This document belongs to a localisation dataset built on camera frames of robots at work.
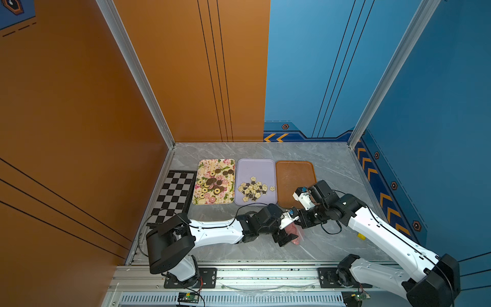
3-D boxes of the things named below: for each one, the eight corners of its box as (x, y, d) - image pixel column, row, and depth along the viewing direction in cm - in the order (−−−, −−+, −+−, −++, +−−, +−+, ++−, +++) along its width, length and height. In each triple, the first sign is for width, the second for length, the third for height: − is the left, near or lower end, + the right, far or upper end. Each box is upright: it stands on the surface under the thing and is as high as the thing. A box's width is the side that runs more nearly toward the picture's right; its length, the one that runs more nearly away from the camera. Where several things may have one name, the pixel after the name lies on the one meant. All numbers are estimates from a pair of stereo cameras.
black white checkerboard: (151, 225, 90) (147, 222, 86) (168, 174, 108) (166, 170, 105) (185, 225, 89) (182, 222, 86) (196, 174, 108) (195, 170, 105)
